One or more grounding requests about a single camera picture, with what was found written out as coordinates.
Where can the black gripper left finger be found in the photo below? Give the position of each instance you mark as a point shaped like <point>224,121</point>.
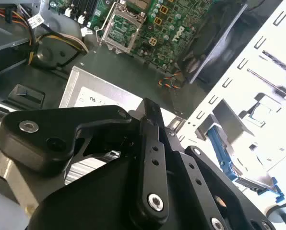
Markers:
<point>37,143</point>

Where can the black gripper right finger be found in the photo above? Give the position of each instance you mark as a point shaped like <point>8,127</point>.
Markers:
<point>193,172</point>

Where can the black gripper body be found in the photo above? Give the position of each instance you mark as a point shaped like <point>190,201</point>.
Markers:
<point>90,206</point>

